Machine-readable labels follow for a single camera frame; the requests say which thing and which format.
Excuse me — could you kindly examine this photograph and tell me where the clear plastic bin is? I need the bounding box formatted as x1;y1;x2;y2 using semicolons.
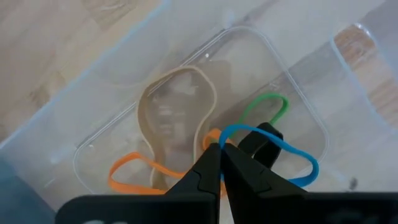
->
0;0;398;215

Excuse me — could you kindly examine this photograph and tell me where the pale orange rubber band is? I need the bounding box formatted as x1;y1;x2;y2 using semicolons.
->
202;128;233;197

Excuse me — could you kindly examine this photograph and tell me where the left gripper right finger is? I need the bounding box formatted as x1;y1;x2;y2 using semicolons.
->
222;143;312;196

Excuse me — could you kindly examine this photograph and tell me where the blue rubber band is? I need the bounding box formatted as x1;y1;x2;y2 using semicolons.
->
218;123;320;188

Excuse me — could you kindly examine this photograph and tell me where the thin bright green rubber band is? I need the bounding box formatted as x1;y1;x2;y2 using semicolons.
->
229;92;290;139

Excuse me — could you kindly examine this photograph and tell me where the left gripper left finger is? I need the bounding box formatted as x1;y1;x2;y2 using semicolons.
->
166;143;222;195

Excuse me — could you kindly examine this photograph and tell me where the tan rubber band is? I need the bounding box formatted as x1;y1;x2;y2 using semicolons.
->
136;65;218;191

